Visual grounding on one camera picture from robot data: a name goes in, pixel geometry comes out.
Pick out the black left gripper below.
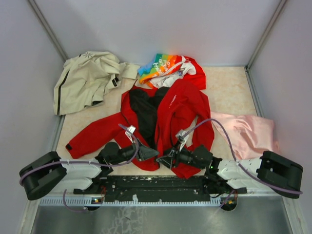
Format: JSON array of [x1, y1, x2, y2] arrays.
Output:
[[111, 138, 160, 165]]

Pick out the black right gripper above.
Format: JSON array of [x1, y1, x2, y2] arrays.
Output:
[[156, 139, 205, 170]]

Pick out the red jacket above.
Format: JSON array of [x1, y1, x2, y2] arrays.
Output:
[[65, 78, 215, 179]]

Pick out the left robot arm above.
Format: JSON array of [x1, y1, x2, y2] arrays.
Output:
[[19, 142, 159, 200]]

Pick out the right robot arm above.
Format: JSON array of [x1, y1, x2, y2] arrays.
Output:
[[157, 145, 303, 199]]

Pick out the beige jacket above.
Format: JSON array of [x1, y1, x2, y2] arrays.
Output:
[[53, 51, 140, 116]]

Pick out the rainbow white red garment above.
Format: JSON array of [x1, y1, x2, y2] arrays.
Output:
[[137, 54, 206, 90]]

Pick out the pink satin cloth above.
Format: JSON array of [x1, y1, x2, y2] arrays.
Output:
[[211, 112, 280, 159]]

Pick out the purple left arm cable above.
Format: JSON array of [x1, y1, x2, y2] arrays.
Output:
[[19, 123, 140, 213]]

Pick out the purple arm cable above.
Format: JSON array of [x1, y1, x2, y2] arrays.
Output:
[[19, 123, 140, 213], [179, 118, 303, 210]]

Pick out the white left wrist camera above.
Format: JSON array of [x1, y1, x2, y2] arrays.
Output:
[[125, 125, 136, 142]]

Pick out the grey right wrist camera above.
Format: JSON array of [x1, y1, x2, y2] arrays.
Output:
[[176, 130, 190, 147]]

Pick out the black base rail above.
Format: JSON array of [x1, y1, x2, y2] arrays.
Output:
[[74, 175, 233, 202]]

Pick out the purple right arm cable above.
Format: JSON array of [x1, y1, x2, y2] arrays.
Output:
[[179, 118, 303, 210]]

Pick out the white slotted cable duct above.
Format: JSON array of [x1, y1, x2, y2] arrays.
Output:
[[39, 195, 226, 207]]

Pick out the right aluminium frame post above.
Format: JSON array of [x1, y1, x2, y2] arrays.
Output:
[[245, 0, 288, 72]]

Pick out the aluminium frame post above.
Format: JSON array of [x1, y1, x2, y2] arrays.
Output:
[[26, 0, 68, 61], [245, 0, 288, 72]]

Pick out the left aluminium frame post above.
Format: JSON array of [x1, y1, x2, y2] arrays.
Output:
[[26, 0, 68, 61]]

